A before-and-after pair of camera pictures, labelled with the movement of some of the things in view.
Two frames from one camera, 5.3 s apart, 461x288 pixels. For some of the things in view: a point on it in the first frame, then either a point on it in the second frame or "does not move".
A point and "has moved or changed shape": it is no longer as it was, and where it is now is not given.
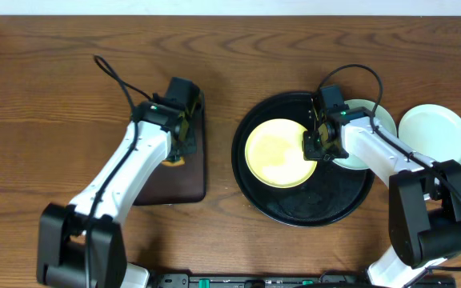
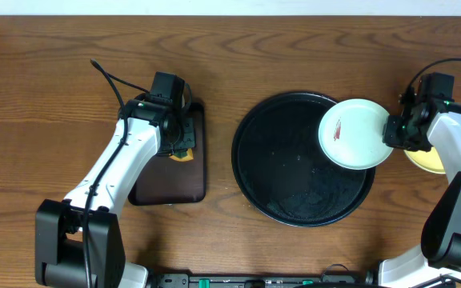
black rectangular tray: [185, 183] does not move
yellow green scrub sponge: [179, 163] has moved or changed shape
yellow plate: [274, 154] has moved or changed shape
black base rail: [286, 281] does not move
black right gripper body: [315, 149] → [399, 134]
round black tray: [332, 192] does not move
